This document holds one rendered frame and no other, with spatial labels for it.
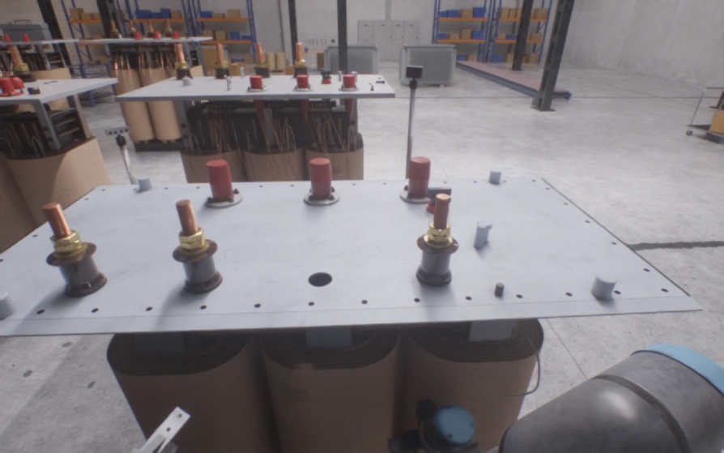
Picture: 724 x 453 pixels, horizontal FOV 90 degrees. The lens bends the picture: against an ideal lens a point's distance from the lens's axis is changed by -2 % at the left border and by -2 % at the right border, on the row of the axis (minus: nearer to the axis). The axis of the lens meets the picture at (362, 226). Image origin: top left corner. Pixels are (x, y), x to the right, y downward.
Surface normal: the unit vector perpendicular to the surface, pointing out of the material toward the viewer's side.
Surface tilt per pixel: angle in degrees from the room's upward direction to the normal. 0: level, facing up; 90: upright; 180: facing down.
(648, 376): 15
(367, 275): 0
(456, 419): 19
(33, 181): 90
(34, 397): 0
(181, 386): 90
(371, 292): 0
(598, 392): 31
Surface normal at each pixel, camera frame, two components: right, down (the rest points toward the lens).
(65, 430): 0.00, -0.88
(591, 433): -0.56, -0.55
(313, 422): 0.04, 0.48
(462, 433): 0.14, -0.68
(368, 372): 0.39, 0.44
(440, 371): -0.47, 0.43
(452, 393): -0.19, 0.47
